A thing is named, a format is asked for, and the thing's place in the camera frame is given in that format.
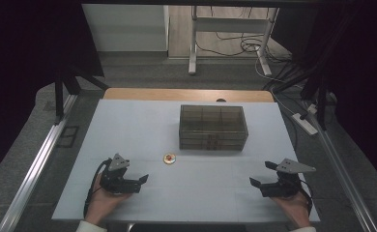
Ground smoky transparent drawer box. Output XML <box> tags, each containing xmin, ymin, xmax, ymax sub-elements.
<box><xmin>178</xmin><ymin>104</ymin><xmax>249</xmax><ymax>152</ymax></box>

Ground dark floor socket plate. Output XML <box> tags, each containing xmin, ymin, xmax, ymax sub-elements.
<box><xmin>56</xmin><ymin>125</ymin><xmax>80</xmax><ymax>149</ymax></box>

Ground white floor cable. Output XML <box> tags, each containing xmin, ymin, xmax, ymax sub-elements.
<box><xmin>254</xmin><ymin>57</ymin><xmax>306</xmax><ymax>114</ymax></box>

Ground aluminium rail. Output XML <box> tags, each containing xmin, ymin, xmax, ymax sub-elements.
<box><xmin>302</xmin><ymin>100</ymin><xmax>377</xmax><ymax>232</ymax></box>
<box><xmin>0</xmin><ymin>93</ymin><xmax>80</xmax><ymax>232</ymax></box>

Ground wooden table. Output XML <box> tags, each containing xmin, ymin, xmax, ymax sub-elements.
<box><xmin>102</xmin><ymin>87</ymin><xmax>276</xmax><ymax>103</ymax></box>

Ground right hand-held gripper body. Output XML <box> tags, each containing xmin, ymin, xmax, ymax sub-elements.
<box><xmin>259</xmin><ymin>158</ymin><xmax>317</xmax><ymax>198</ymax></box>

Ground black floor cable bundle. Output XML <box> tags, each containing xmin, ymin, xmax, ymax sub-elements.
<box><xmin>195</xmin><ymin>30</ymin><xmax>296</xmax><ymax>64</ymax></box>

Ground white desk frame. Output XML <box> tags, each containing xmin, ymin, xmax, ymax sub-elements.
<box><xmin>188</xmin><ymin>5</ymin><xmax>280</xmax><ymax>77</ymax></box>

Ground hand-held gripper black cable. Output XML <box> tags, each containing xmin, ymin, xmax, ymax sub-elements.
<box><xmin>297</xmin><ymin>178</ymin><xmax>314</xmax><ymax>217</ymax></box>
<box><xmin>83</xmin><ymin>158</ymin><xmax>113</xmax><ymax>218</ymax></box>

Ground white power strip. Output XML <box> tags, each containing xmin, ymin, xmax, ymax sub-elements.
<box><xmin>291</xmin><ymin>112</ymin><xmax>319</xmax><ymax>136</ymax></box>

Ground right hand-held gripper black cable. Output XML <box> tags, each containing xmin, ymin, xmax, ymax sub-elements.
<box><xmin>297</xmin><ymin>178</ymin><xmax>314</xmax><ymax>217</ymax></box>

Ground round gold badge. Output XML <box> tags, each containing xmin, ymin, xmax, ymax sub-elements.
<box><xmin>162</xmin><ymin>153</ymin><xmax>177</xmax><ymax>165</ymax></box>

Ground black curtain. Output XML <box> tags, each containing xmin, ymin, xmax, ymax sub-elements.
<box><xmin>270</xmin><ymin>0</ymin><xmax>377</xmax><ymax>191</ymax></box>
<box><xmin>0</xmin><ymin>0</ymin><xmax>105</xmax><ymax>186</ymax></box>

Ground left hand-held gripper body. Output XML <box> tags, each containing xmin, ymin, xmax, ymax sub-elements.
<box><xmin>99</xmin><ymin>153</ymin><xmax>140</xmax><ymax>195</ymax></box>

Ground left hand-held gripper black cable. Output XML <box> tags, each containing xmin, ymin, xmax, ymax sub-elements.
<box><xmin>83</xmin><ymin>158</ymin><xmax>113</xmax><ymax>218</ymax></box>

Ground white cabinet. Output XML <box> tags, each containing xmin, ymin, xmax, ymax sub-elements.
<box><xmin>81</xmin><ymin>3</ymin><xmax>171</xmax><ymax>53</ymax></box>

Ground person's right hand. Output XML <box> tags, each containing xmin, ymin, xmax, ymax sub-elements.
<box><xmin>272</xmin><ymin>189</ymin><xmax>312</xmax><ymax>230</ymax></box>

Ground person's left hand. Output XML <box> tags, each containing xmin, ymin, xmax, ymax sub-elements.
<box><xmin>84</xmin><ymin>175</ymin><xmax>131</xmax><ymax>224</ymax></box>

